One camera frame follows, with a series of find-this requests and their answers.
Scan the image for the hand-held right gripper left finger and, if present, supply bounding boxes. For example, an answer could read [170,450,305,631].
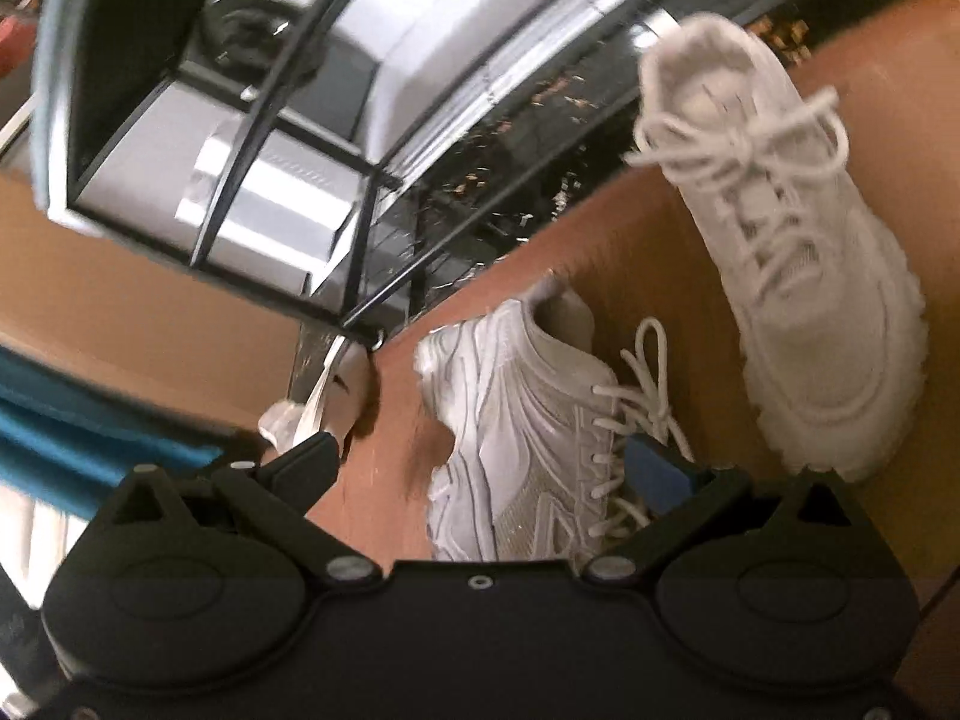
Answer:
[97,433,377,587]

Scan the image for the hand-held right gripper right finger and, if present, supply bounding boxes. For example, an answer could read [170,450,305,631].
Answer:
[586,436,893,584]

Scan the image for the white sneaker with grey stripes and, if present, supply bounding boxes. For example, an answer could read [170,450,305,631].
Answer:
[415,270,680,563]

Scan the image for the black metal rack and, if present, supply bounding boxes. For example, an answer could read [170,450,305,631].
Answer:
[45,0,960,346]

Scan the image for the white chunky sole sneaker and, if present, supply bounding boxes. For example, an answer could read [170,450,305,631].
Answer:
[626,13,929,485]

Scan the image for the grey metal box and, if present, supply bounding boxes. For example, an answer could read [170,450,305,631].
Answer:
[75,82,365,293]

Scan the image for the black round fan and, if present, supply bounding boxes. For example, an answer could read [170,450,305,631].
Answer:
[202,0,320,83]

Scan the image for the red object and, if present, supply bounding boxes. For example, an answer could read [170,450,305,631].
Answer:
[0,11,27,76]

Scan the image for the white strappy sandal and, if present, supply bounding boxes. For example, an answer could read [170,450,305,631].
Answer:
[257,337,380,458]

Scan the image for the black panel with pale frame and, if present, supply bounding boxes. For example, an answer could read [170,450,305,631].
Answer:
[34,0,226,233]

